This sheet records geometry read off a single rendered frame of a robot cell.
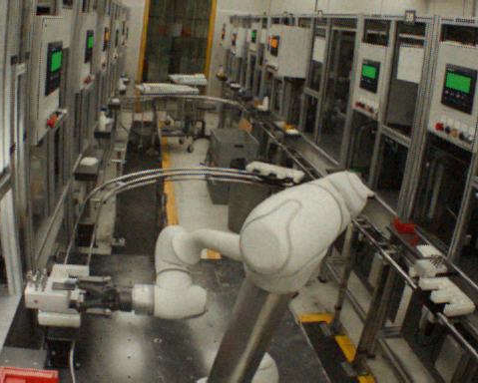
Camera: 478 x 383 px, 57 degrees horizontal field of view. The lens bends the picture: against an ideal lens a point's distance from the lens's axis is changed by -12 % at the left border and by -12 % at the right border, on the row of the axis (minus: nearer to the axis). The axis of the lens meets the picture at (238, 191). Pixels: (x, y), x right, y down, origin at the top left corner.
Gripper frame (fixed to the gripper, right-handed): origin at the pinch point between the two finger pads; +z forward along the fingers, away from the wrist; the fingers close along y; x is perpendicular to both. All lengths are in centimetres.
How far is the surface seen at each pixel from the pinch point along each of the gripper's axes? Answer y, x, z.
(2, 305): -13.5, -10.7, 23.7
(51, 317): -16.4, -10.9, 6.8
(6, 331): -13.4, 3.2, 18.8
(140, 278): -36, -75, -23
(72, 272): -17.7, -44.2, 3.9
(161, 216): -52, -190, -36
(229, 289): -35, -68, -62
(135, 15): 90, -826, 21
